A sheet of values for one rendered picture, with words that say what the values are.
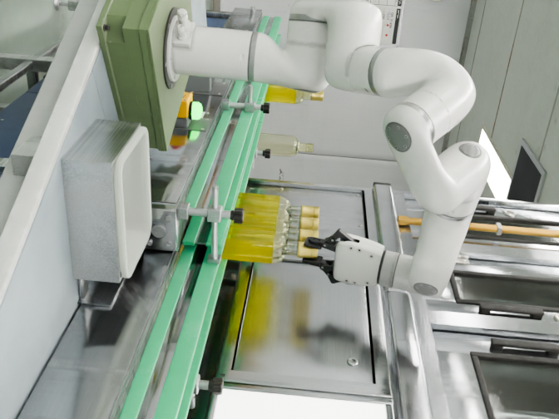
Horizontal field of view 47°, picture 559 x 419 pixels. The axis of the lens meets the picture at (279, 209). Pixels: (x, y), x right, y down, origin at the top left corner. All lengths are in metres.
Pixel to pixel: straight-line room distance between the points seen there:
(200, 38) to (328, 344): 0.66
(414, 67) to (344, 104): 6.37
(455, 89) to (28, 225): 0.68
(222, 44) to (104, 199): 0.40
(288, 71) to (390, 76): 0.22
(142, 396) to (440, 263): 0.57
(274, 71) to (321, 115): 6.27
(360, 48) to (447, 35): 6.20
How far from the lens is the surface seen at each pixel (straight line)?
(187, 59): 1.27
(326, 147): 7.66
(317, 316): 1.45
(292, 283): 1.54
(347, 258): 1.39
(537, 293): 1.77
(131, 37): 1.16
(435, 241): 1.21
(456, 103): 1.09
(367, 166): 7.77
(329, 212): 1.92
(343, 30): 1.17
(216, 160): 1.49
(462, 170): 1.08
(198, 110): 1.61
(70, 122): 1.07
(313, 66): 1.24
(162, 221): 1.26
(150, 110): 1.27
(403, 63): 1.10
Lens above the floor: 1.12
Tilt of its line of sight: 2 degrees down
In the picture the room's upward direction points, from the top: 95 degrees clockwise
